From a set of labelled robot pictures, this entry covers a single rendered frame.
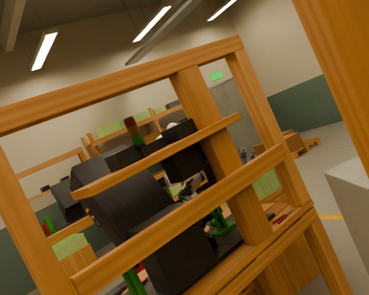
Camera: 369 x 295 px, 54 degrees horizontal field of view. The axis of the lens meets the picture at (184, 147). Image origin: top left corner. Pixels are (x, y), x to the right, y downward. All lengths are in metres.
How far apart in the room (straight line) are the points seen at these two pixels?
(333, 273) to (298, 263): 0.82
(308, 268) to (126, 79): 2.26
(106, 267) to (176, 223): 0.35
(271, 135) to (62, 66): 6.50
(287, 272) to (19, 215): 2.25
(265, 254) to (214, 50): 1.10
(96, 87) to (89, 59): 6.81
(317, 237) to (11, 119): 1.73
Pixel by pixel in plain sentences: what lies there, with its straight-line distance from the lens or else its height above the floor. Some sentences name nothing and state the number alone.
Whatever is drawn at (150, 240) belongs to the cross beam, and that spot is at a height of 1.24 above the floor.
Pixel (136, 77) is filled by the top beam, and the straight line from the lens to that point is 1.69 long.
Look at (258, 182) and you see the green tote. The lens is 2.95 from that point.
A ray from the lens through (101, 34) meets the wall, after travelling 8.75.
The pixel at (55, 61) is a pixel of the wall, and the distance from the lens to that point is 8.18.
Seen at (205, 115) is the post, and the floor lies 1.59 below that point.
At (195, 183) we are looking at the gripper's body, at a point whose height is 1.27.
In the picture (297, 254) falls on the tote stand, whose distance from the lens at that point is 3.19.
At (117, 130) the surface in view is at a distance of 7.47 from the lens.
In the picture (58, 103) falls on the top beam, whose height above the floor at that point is 1.89.
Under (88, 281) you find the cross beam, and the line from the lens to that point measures 1.43.
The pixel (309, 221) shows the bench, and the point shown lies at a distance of 2.26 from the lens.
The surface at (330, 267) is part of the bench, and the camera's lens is 2.40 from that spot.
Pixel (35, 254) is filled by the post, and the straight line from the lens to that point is 1.42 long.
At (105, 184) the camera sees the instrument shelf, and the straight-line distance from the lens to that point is 1.46.
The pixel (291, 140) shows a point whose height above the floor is 0.37.
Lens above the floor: 1.61
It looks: 4 degrees down
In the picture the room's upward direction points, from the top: 25 degrees counter-clockwise
